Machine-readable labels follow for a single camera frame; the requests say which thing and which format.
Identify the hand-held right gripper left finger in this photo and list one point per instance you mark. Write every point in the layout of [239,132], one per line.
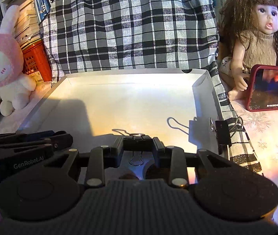
[117,149]

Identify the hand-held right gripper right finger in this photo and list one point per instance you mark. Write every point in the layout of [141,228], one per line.
[159,149]

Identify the stack of white books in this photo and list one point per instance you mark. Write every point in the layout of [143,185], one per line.
[24,19]

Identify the red plastic crate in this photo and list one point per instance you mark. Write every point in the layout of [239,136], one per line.
[35,58]

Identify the black binder clip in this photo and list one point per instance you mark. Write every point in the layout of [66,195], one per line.
[223,133]
[137,144]

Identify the long-haired doll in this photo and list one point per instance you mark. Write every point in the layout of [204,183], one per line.
[259,41]

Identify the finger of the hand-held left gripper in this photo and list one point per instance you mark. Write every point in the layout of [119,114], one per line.
[58,140]
[31,134]

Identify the red-cased smartphone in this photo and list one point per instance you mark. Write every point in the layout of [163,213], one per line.
[271,88]

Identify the draped black white plaid cloth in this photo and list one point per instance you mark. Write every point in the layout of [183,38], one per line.
[129,29]

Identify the white cardboard box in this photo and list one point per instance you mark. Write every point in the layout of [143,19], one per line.
[129,102]

